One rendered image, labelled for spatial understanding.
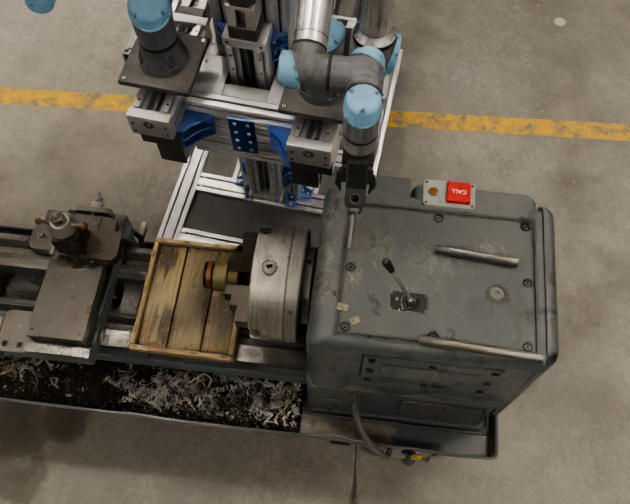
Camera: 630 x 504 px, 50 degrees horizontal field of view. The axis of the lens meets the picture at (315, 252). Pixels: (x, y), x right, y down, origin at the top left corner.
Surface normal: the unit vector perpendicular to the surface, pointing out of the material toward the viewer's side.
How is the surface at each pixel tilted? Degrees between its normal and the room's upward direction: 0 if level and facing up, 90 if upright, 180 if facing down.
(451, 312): 0
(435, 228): 0
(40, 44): 0
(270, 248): 9
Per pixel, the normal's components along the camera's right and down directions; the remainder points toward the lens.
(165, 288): 0.00, -0.44
